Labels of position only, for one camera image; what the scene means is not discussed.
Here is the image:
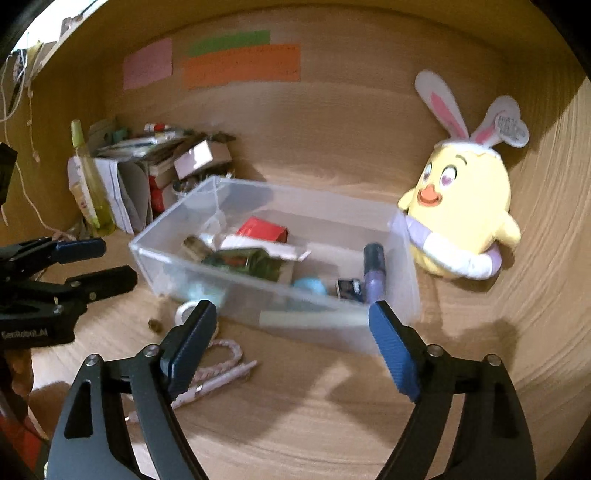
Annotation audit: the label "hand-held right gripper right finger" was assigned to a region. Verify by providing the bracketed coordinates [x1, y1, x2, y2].
[368, 300, 537, 480]

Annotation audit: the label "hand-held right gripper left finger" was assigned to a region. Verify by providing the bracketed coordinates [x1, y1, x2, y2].
[46, 299, 219, 480]

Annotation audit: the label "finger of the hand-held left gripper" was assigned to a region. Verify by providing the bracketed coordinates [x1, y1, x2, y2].
[46, 264, 139, 315]
[0, 237, 108, 278]

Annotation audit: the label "small black box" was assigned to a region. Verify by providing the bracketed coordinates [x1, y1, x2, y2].
[336, 277, 363, 304]

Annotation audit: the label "purple glitter tube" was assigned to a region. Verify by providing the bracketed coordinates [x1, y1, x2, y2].
[362, 243, 387, 304]

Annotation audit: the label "grey cylinder stick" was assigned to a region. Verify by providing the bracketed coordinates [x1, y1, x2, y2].
[259, 309, 370, 330]

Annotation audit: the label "dark green printed box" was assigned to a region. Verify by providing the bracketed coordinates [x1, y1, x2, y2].
[203, 248, 283, 282]

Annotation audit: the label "small olive tin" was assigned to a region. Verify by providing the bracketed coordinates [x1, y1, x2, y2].
[182, 235, 215, 260]

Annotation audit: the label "white carton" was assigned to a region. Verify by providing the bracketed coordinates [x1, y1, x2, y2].
[217, 233, 311, 262]

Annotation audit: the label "clear plastic box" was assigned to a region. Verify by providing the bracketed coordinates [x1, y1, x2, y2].
[129, 174, 422, 356]

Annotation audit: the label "white tape roll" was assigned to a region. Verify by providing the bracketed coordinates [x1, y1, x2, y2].
[174, 300, 221, 337]

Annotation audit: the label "white pen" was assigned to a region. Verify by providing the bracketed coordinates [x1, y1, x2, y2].
[173, 360, 258, 409]

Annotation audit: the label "yellow green bottle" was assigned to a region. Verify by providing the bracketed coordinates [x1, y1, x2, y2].
[70, 119, 116, 237]

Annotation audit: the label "white printed packet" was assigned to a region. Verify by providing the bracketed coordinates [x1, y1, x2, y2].
[67, 156, 100, 222]

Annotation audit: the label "white folded papers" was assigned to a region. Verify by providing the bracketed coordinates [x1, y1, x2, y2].
[95, 157, 154, 235]

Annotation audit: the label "red book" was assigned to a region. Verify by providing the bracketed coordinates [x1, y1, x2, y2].
[150, 173, 179, 213]

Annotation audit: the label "blue round disc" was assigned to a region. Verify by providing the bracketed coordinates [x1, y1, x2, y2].
[293, 277, 328, 297]

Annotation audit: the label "floral notebook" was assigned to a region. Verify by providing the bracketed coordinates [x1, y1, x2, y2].
[97, 134, 185, 160]

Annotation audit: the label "white bowl of marbles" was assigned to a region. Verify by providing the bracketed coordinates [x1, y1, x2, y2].
[172, 178, 205, 200]

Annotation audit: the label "orange red clothing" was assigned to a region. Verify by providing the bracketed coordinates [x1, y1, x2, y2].
[0, 406, 49, 480]

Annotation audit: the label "red packet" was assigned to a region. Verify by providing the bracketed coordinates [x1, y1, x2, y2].
[237, 217, 289, 243]

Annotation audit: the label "white small cardboard box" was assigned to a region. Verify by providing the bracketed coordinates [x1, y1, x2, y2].
[173, 138, 232, 181]

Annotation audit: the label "yellow chick plush toy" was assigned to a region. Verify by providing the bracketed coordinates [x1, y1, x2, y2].
[398, 69, 530, 281]

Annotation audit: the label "pink paper note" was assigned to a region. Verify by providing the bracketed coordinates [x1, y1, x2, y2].
[123, 38, 173, 91]

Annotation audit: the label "orange paper note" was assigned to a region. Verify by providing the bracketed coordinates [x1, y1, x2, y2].
[183, 43, 301, 89]

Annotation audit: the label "green paper note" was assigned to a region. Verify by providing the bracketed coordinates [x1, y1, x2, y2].
[187, 30, 271, 58]

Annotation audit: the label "pink braided rope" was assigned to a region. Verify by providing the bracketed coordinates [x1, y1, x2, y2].
[198, 339, 243, 385]

